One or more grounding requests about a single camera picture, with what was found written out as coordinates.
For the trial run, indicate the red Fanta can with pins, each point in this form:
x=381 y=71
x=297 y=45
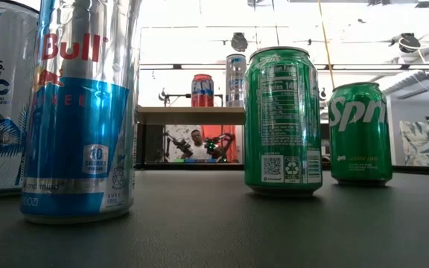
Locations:
x=202 y=93

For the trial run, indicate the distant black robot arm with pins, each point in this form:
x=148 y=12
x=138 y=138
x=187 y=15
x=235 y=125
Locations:
x=179 y=143
x=220 y=143

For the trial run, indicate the wooden shelf with black legs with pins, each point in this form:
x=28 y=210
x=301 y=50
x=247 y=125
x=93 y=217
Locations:
x=184 y=115

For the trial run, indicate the orange backdrop panel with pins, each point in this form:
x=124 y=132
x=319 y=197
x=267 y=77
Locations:
x=222 y=128

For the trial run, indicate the person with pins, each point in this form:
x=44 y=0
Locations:
x=198 y=149

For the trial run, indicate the white speckled backdrop panel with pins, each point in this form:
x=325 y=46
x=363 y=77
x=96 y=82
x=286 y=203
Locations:
x=184 y=130

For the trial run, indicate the green Sprite can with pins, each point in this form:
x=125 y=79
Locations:
x=359 y=141
x=281 y=123

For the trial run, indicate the blue silver Red Bull can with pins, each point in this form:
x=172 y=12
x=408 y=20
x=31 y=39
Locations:
x=80 y=130

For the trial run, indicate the leaf-patterned panel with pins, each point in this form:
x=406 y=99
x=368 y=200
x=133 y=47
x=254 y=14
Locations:
x=421 y=141

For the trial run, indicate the black aluminium table frame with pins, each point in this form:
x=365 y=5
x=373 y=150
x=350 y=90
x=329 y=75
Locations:
x=199 y=166

